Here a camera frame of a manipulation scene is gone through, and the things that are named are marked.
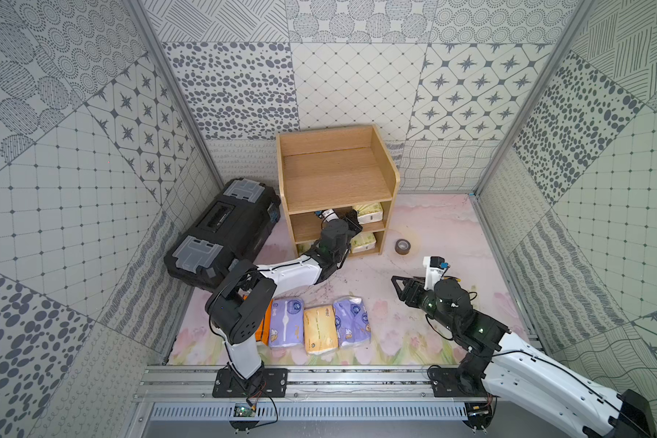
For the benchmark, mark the green tissue pack middle shelf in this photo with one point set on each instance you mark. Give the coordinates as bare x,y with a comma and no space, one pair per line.
369,213

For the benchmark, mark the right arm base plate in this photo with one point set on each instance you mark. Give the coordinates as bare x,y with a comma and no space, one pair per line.
452,382

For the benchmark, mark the wooden three-tier shelf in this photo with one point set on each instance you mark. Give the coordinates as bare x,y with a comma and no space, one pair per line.
334,168

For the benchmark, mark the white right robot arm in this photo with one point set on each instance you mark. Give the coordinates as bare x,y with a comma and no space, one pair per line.
499,362

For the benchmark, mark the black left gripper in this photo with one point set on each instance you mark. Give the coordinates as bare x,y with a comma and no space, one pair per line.
348,226

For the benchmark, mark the orange tissue pack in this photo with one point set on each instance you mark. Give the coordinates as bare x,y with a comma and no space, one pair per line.
260,328

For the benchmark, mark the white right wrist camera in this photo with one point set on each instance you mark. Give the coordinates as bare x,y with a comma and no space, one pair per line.
435,269

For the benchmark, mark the small purple tissue pack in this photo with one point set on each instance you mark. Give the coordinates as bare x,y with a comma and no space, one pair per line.
352,322

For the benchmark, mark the white slotted cable duct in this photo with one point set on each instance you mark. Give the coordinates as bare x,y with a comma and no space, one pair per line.
315,410

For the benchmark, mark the aluminium mounting rail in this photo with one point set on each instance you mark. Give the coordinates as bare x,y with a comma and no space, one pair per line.
187,384

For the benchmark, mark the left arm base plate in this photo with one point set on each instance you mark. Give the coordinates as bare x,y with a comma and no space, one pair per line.
271,382

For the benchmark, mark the grey tape roll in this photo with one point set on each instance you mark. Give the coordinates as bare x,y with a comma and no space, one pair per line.
402,247

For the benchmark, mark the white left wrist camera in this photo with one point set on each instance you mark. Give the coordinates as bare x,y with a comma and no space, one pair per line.
327,215

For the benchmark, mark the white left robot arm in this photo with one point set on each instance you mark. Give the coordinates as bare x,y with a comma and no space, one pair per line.
238,306

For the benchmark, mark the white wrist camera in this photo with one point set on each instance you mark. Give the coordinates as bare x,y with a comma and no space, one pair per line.
327,215
435,269

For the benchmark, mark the yellow-orange tissue pack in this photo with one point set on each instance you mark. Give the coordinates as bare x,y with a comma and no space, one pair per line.
320,333

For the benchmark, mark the green circuit board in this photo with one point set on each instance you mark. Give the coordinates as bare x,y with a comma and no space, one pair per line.
243,411

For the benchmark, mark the black plastic toolbox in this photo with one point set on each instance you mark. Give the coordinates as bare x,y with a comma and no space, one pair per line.
234,227

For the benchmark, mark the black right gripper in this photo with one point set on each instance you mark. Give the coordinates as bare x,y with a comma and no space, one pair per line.
413,286

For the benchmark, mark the green tissue pack bottom right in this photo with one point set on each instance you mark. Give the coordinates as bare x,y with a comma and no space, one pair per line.
364,241

